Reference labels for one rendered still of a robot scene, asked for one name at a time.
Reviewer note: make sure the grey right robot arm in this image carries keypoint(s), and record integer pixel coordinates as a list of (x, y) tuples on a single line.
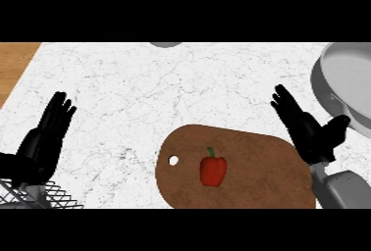
[(336, 188)]

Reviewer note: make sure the brown wooden cutting board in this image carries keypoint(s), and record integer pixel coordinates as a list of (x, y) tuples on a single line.
[(241, 168)]

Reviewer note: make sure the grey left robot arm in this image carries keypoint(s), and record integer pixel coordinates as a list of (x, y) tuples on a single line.
[(33, 193)]

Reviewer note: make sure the red bell pepper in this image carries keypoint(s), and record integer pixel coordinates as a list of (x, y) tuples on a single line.
[(213, 170)]

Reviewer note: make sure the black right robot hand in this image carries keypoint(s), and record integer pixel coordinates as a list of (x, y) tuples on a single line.
[(309, 134)]

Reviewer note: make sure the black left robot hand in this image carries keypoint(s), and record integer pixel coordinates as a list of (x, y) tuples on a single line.
[(40, 143)]

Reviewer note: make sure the grey metal pot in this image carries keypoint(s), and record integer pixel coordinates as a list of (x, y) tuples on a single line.
[(344, 85)]

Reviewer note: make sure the grey rounded object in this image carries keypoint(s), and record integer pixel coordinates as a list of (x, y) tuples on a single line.
[(166, 44)]

